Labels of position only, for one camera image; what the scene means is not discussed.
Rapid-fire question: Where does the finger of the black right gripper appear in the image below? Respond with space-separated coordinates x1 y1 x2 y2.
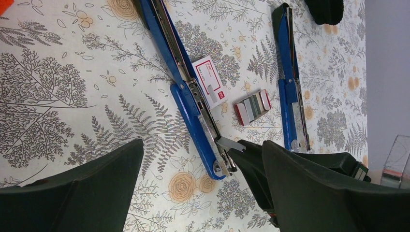
228 140 279 228
295 152 371 183

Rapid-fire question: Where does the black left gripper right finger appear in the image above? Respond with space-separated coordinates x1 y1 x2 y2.
262 141 410 232

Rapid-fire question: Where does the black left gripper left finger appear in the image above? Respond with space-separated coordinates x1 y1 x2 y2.
0 139 144 232

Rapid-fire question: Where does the staple tray with staples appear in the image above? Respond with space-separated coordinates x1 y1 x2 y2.
234 89 272 126

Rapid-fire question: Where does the blue stapler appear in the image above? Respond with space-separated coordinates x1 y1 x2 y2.
134 0 237 180
272 3 311 153

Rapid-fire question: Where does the silver staple strip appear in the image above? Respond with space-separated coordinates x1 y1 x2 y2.
216 137 246 152

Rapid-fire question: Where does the floral tablecloth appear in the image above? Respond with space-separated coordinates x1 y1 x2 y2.
0 0 368 232

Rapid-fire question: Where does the black crumpled garment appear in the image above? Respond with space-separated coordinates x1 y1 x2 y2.
304 0 344 25

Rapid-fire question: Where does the orange t-shirt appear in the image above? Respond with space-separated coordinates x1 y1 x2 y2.
0 0 15 16

